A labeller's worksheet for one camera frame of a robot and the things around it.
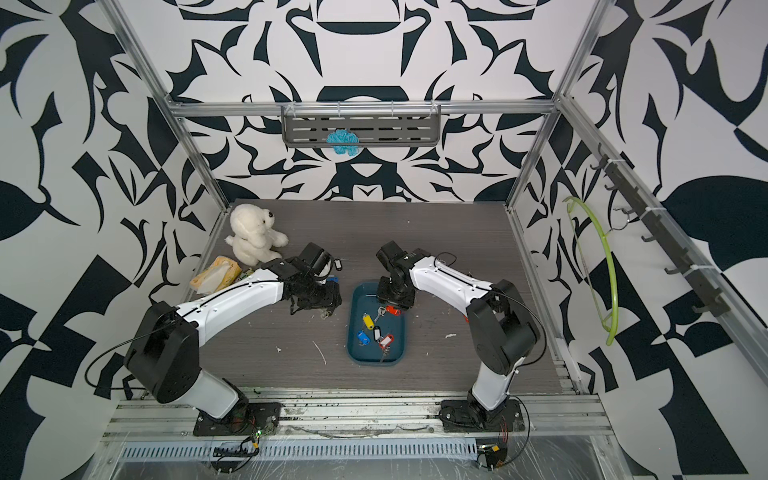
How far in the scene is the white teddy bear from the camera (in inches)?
36.0

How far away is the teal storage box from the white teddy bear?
32 centimetres

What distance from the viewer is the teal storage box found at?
85 centimetres

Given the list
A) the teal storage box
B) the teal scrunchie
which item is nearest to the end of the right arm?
the teal storage box

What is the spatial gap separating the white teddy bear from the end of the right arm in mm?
411

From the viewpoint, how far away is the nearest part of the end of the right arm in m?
0.65
